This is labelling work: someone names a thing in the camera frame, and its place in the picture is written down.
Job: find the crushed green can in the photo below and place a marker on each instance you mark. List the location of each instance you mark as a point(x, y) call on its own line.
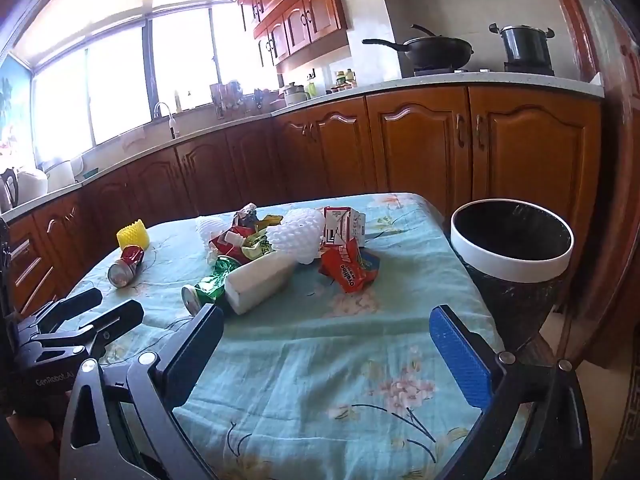
point(210, 285)

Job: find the wooden wall cabinets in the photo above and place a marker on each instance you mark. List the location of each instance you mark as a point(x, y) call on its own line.
point(295, 15)

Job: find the gas stove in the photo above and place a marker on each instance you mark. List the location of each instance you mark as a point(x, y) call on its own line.
point(480, 70)

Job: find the small white foam fruit net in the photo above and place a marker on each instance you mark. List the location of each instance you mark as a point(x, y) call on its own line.
point(210, 230)

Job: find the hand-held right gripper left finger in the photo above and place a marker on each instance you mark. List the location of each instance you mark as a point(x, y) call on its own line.
point(195, 345)

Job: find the white plastic bottle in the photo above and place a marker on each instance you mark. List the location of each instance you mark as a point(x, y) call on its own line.
point(257, 280)

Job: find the red snack packet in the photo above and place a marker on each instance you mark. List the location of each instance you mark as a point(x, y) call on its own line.
point(222, 246)

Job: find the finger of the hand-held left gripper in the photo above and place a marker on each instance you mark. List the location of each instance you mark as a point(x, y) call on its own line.
point(112, 321)
point(67, 306)

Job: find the cartoon print wrapper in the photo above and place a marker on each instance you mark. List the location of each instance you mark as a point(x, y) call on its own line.
point(245, 214)

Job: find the crushed red can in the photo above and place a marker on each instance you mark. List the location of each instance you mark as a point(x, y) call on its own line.
point(127, 264)

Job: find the large white foam fruit net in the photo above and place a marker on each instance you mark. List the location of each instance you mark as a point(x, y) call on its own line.
point(295, 235)

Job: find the orange red snack wrapper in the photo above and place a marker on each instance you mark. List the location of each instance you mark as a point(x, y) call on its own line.
point(347, 265)

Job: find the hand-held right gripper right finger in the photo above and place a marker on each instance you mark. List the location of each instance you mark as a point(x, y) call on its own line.
point(460, 355)

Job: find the yellow foam fruit net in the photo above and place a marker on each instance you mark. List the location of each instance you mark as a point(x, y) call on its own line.
point(132, 234)

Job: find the sink faucet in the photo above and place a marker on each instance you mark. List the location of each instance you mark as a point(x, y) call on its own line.
point(170, 120)

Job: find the wooden door frame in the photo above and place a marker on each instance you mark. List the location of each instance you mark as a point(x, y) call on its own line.
point(620, 160)

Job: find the black wok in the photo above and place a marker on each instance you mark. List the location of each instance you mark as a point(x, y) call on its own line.
point(437, 50)

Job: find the yellow foil wrapper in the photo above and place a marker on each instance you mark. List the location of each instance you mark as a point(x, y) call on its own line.
point(270, 220)

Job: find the utensil rack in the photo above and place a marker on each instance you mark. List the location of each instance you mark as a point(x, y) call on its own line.
point(227, 95)

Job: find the wooden base cabinets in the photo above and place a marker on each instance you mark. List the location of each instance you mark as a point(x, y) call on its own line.
point(415, 145)

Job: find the steel cooking pot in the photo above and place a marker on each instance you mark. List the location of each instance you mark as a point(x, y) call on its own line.
point(525, 47)

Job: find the kitchen window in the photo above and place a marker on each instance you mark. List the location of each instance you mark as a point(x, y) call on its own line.
point(120, 80)

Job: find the group of condiment jars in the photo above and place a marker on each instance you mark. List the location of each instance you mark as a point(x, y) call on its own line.
point(345, 80)

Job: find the light stone countertop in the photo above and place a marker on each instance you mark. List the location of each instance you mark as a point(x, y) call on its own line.
point(425, 84)

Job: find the red and white carton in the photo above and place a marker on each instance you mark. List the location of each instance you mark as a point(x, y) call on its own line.
point(342, 225)

